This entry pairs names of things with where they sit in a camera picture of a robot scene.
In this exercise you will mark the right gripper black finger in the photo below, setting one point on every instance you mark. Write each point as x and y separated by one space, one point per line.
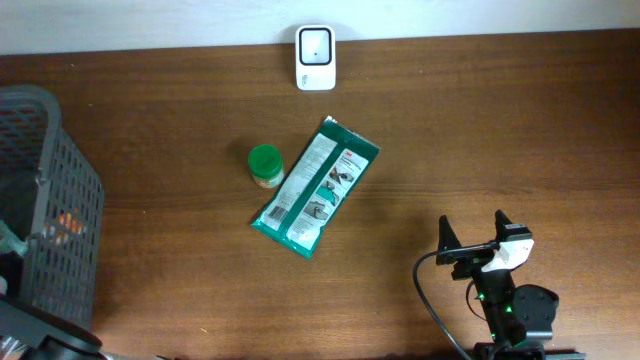
504 227
447 237

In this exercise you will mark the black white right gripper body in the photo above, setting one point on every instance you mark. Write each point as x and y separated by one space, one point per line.
492 283

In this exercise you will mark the green white gloves package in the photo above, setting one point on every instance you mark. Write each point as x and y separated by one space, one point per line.
323 177

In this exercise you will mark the green lid jar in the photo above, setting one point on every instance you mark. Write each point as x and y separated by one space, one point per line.
266 166

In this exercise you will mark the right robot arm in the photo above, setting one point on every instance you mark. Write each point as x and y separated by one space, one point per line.
519 318

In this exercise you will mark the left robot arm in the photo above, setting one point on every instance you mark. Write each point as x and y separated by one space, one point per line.
45 335

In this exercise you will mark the white barcode scanner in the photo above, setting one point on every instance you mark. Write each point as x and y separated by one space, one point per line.
315 56

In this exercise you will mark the grey plastic basket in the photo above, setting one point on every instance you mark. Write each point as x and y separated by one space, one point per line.
52 201

